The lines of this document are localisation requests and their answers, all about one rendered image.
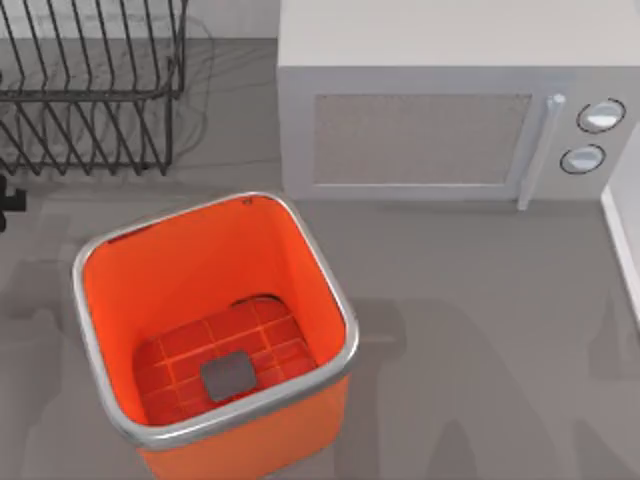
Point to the orange bin with metal rim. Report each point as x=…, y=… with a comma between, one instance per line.
x=200, y=280

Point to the grey square coaster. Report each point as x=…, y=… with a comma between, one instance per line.
x=228, y=376

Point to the pale microwave oven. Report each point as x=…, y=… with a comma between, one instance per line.
x=400, y=50

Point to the microwave oven door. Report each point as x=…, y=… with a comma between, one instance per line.
x=420, y=140

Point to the large microwave knob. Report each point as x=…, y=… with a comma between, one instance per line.
x=600, y=116

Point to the small microwave knob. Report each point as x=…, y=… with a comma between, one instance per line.
x=581, y=159

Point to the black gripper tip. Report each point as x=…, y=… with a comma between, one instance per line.
x=10, y=197

